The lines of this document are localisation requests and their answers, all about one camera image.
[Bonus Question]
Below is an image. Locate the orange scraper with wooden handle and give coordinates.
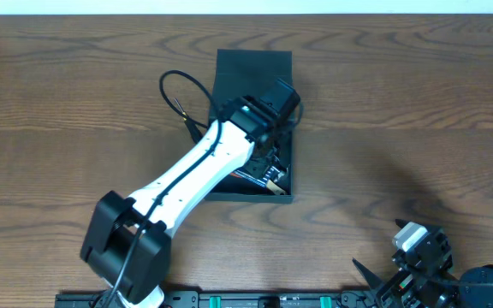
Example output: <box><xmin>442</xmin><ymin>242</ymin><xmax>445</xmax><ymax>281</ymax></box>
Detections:
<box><xmin>230</xmin><ymin>170</ymin><xmax>287</xmax><ymax>196</ymax></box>

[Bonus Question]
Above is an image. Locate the blue clear screwdriver set case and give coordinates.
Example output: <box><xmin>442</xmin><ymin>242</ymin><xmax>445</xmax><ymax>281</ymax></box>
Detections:
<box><xmin>230</xmin><ymin>169</ymin><xmax>282</xmax><ymax>187</ymax></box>

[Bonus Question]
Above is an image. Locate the black yellow screwdriver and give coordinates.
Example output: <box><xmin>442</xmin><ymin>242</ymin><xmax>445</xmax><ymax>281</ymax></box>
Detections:
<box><xmin>174</xmin><ymin>98</ymin><xmax>203</xmax><ymax>144</ymax></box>

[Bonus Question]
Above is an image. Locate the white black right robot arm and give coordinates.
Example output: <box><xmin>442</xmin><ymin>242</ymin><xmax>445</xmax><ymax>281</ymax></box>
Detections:
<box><xmin>353</xmin><ymin>219</ymin><xmax>493</xmax><ymax>308</ymax></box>

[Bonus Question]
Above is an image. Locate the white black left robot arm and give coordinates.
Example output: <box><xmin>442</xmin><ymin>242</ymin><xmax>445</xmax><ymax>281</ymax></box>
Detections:
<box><xmin>80</xmin><ymin>94</ymin><xmax>303</xmax><ymax>307</ymax></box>

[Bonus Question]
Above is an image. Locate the black open gift box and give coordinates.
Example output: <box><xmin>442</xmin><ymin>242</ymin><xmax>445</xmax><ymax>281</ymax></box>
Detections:
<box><xmin>206</xmin><ymin>50</ymin><xmax>294</xmax><ymax>204</ymax></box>

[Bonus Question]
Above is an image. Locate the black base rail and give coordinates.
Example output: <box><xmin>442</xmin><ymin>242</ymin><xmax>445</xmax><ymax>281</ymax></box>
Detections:
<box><xmin>54</xmin><ymin>290</ymin><xmax>378</xmax><ymax>308</ymax></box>

